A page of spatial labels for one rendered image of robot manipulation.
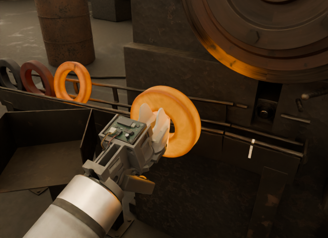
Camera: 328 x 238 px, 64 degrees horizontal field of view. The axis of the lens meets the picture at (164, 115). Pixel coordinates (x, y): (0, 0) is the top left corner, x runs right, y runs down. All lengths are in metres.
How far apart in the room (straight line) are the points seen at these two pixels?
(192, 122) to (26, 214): 1.24
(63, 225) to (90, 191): 0.05
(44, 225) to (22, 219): 1.20
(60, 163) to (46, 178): 0.06
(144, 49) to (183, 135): 0.43
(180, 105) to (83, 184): 0.22
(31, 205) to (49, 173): 0.82
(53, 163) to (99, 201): 0.48
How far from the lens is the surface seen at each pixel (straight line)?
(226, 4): 0.54
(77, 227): 0.38
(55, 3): 3.27
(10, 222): 1.60
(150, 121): 0.52
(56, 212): 0.40
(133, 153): 0.42
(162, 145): 0.48
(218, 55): 0.66
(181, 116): 0.50
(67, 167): 0.83
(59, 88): 1.16
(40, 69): 1.18
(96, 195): 0.39
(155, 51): 0.86
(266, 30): 0.53
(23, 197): 1.70
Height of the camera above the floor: 1.12
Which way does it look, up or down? 30 degrees down
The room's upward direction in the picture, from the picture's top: straight up
